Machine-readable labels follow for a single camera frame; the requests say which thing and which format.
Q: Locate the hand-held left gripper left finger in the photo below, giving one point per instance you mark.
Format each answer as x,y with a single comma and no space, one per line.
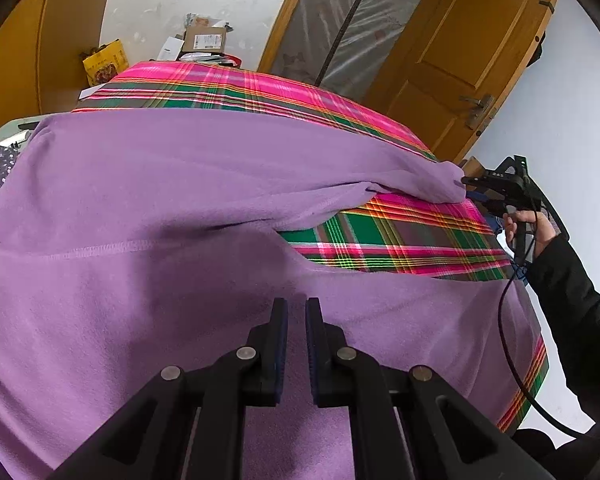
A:
279,360

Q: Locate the flat cardboard piece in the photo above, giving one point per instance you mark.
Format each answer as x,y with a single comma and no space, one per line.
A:
472,166

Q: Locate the small white box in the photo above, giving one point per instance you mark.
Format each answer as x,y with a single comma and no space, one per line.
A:
170,51

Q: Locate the wooden wardrobe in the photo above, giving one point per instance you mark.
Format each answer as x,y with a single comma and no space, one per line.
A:
20,50

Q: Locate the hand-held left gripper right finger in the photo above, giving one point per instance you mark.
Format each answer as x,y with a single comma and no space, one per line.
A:
314,360

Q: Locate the pink plaid blanket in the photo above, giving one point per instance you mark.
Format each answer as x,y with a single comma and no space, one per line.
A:
390,245

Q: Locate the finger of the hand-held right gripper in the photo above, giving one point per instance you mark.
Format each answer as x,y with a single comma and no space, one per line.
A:
474,180
487,201

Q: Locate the cardboard box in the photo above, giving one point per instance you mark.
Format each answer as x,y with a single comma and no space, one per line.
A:
207,39

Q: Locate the purple knit sweater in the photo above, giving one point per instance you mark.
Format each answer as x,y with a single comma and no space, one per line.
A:
155,260

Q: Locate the yellow bag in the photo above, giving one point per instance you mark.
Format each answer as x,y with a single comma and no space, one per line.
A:
105,65

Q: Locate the person's right forearm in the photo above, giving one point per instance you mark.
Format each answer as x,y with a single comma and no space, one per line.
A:
575,320

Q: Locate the wooden door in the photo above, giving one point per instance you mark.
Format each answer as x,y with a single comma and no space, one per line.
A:
470,45

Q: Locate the plastic-covered screen door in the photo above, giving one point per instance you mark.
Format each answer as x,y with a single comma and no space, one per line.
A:
340,20

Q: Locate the pale green printed tablecloth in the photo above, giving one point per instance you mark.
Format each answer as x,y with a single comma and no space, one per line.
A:
17,127

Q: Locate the person's right hand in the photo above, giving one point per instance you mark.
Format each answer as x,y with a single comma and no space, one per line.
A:
540,232

